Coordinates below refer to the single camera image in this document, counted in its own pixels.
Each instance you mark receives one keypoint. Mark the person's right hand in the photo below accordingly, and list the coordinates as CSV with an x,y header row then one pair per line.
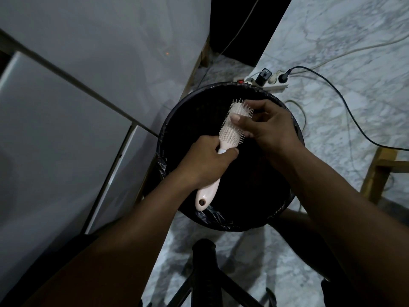
x,y
274,131

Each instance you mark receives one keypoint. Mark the person's left hand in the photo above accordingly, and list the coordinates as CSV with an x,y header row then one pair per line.
x,y
199,164

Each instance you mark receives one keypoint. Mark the person's right thumb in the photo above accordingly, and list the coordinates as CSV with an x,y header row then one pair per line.
x,y
241,124

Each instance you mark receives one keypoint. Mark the person's left thumb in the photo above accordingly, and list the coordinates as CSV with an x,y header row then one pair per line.
x,y
228,155

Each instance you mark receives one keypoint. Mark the pale pink hairbrush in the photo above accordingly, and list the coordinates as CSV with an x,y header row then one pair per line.
x,y
229,130

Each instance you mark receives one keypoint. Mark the person's right forearm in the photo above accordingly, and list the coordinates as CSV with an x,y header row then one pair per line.
x,y
345,220

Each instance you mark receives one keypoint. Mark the person's left forearm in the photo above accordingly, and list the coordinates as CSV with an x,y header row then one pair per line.
x,y
127,239

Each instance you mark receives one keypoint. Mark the black round waste bin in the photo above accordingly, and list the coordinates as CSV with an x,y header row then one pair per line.
x,y
249,188

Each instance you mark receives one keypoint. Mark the white power strip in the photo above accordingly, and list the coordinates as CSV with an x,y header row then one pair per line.
x,y
277,86

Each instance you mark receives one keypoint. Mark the black power adapter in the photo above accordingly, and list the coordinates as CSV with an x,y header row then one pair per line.
x,y
263,76

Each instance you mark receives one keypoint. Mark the white plug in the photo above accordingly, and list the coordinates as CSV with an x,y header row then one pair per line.
x,y
274,77

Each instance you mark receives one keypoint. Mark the black plug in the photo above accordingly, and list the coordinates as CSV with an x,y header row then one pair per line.
x,y
284,76

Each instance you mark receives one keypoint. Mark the black plastic bin liner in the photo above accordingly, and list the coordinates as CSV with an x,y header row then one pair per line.
x,y
212,218

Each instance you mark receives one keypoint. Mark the person's leg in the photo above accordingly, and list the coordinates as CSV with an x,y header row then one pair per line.
x,y
303,246

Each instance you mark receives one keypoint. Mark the black tripod stand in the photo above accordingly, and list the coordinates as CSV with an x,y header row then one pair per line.
x,y
206,274

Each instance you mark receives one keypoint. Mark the wooden chair leg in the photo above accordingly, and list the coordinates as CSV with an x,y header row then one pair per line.
x,y
378,171

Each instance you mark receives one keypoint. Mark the white cabinet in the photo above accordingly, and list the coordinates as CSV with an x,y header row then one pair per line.
x,y
64,140

